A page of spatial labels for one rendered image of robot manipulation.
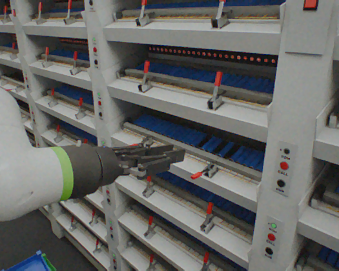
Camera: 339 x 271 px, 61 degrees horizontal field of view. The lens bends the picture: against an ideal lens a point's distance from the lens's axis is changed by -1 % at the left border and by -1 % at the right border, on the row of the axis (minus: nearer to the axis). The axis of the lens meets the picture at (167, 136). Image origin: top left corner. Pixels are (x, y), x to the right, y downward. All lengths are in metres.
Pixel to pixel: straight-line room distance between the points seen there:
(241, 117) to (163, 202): 0.47
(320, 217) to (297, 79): 0.30
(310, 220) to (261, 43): 0.39
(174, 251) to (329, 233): 0.59
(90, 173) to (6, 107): 0.17
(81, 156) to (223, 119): 0.37
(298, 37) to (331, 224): 0.39
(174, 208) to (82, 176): 0.56
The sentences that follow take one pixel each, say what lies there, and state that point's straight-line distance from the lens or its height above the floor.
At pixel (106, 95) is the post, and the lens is 1.06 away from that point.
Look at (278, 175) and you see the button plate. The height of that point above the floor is 1.02.
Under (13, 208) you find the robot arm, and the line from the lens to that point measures 0.45.
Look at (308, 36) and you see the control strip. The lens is 0.60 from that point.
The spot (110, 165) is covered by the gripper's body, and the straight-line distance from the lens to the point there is 0.53.
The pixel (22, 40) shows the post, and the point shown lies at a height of 1.24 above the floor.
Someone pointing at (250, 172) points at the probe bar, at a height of 0.97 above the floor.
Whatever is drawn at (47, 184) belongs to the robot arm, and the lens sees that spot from 0.47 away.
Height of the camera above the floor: 1.34
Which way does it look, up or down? 22 degrees down
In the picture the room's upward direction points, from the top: straight up
